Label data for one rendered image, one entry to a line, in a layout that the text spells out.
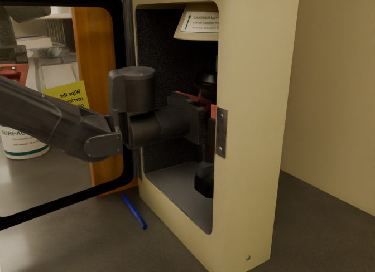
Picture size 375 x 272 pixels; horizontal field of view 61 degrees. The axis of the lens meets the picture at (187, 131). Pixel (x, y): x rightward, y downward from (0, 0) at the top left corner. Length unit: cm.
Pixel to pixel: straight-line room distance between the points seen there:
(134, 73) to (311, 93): 52
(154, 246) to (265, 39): 42
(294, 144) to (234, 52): 56
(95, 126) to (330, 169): 61
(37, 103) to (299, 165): 70
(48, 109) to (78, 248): 30
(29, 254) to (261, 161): 45
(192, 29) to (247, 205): 28
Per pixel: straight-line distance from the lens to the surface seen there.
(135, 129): 49
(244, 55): 41
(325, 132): 86
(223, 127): 43
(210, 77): 56
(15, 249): 71
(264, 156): 49
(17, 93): 46
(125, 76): 47
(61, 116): 46
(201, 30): 50
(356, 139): 82
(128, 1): 66
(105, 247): 65
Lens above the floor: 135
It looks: 20 degrees down
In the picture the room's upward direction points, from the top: straight up
